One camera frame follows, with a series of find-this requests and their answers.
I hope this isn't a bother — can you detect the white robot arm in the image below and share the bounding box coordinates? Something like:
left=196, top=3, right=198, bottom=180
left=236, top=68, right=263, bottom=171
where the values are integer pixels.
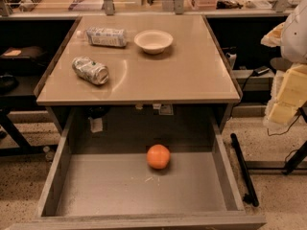
left=261, top=0, right=307, bottom=125

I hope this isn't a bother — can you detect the beige counter cabinet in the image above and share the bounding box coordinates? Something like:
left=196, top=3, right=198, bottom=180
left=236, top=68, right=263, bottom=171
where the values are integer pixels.
left=34, top=14, right=244, bottom=136

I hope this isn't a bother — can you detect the orange fruit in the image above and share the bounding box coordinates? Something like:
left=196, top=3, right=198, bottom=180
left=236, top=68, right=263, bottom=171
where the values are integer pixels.
left=147, top=145, right=171, bottom=170

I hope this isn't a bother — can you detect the crushed silver can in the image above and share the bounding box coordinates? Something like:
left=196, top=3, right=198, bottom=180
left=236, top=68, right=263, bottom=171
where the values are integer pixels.
left=72, top=57, right=109, bottom=85

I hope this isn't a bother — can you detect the white paper bowl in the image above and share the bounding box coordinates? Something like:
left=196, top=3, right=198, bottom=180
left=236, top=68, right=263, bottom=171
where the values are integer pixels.
left=134, top=30, right=174, bottom=55

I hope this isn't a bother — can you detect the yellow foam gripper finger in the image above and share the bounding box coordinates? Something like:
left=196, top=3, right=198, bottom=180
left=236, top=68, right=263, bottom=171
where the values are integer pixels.
left=268, top=63, right=307, bottom=125
left=261, top=22, right=284, bottom=47

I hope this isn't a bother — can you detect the open grey drawer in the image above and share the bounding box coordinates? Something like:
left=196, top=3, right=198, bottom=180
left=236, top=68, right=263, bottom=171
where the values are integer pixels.
left=10, top=105, right=266, bottom=230

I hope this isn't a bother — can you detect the clear plastic water bottle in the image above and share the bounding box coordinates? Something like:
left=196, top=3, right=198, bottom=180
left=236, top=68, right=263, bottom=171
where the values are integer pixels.
left=76, top=27, right=127, bottom=48

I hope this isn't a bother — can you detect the black floor bar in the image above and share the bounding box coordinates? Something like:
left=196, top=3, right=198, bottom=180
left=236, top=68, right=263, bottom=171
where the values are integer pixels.
left=230, top=133, right=259, bottom=207

